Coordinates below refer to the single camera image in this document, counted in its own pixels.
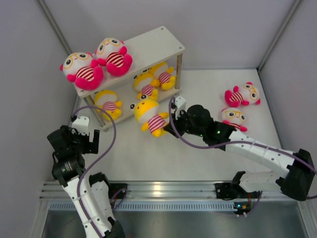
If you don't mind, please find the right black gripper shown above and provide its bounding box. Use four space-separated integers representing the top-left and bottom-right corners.
164 108 205 138

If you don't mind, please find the yellow plush toy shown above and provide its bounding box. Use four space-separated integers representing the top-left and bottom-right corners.
130 95 169 137
149 62 176 91
133 72 160 101
94 90 122 120

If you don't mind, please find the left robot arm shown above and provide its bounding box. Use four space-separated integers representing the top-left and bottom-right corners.
47 125 125 238

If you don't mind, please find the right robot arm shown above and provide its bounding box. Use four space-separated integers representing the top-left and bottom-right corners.
164 102 317 201

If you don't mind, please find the yellow plush toy on shelf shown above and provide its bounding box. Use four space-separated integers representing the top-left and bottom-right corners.
149 62 176 91

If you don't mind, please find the white two-tier shelf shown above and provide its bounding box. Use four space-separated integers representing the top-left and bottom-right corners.
75 26 185 123

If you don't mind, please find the pink plush toy near right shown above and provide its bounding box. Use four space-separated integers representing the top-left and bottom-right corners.
221 107 248 132

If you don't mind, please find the pink plush toy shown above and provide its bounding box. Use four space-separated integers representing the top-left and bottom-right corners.
95 38 133 77
59 52 104 91
221 107 248 132
224 82 261 108

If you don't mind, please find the pink plush toy left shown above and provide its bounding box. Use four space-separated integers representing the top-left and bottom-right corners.
59 52 104 91

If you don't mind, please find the pink plush toy far right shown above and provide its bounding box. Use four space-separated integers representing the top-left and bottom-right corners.
224 82 261 108

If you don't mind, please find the black connector with led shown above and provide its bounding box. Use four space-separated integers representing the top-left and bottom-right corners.
234 202 251 217

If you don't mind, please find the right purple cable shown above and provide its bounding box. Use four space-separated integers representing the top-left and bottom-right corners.
168 96 317 215

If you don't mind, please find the purple cable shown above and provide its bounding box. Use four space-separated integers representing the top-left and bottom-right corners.
168 96 317 215
70 105 131 236

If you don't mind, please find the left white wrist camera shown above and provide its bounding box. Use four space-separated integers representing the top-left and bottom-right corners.
71 115 90 136

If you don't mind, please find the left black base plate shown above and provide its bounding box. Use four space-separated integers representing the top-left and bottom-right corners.
108 182 128 199

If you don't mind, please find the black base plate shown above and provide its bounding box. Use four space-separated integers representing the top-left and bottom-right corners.
108 182 128 199
214 182 260 200

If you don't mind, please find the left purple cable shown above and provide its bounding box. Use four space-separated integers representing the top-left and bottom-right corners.
70 105 131 236

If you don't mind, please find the aluminium rail frame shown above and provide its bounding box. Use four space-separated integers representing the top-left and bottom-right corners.
40 181 298 212

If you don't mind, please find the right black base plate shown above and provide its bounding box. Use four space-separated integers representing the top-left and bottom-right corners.
214 182 260 200

